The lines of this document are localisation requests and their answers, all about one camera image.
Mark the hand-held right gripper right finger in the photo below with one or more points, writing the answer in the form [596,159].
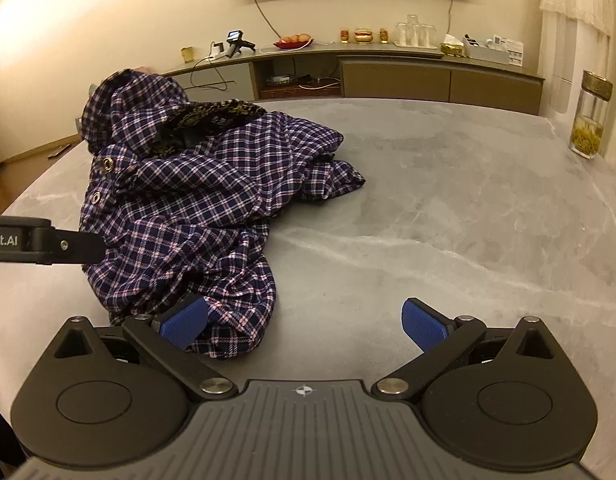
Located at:
[423,327]

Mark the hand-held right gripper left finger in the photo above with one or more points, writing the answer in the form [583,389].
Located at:
[184,326]

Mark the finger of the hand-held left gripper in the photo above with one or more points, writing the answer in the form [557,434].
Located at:
[80,249]

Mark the blue plaid shirt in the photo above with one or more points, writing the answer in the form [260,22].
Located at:
[198,185]

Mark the dark flat item on floor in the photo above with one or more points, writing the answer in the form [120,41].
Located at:
[59,150]

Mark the yellow cup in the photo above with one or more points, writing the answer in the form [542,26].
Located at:
[187,54]

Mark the white power adapter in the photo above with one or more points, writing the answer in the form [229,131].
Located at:
[217,50]

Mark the long low cabinet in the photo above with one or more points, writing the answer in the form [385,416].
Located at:
[392,77]

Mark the black handheld device with screen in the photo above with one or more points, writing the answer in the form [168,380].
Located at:
[235,40]

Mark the glass tea jar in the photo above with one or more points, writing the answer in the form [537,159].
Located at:
[587,125]

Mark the gold tissue box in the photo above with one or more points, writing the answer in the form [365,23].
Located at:
[451,46]

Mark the white storage box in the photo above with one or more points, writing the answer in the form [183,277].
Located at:
[490,50]

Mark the group of clear glasses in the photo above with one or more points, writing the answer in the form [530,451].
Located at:
[415,34]

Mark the amber glass jar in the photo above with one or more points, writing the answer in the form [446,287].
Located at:
[384,35]
[344,35]

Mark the red fruit plate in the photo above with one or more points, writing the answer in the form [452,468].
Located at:
[293,43]

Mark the gold lidded bowl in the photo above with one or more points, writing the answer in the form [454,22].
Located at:
[363,36]

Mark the white lace curtain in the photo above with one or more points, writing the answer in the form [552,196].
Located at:
[577,0]

